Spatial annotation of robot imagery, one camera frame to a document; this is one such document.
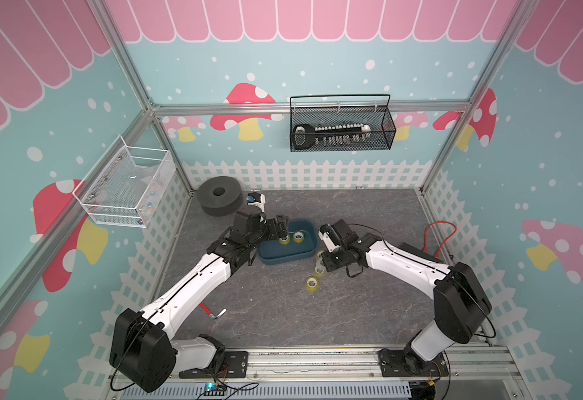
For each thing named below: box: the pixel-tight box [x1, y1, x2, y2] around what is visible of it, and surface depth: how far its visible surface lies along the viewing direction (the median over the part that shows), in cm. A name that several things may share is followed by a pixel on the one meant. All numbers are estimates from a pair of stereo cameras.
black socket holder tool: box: [291, 123, 372, 150], surface depth 91 cm
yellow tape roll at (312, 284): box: [305, 276, 319, 292], surface depth 91 cm
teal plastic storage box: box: [257, 219, 319, 265], surface depth 104 cm
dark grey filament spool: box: [196, 175, 245, 217], surface depth 116 cm
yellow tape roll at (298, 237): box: [293, 231, 304, 244], surface depth 105 cm
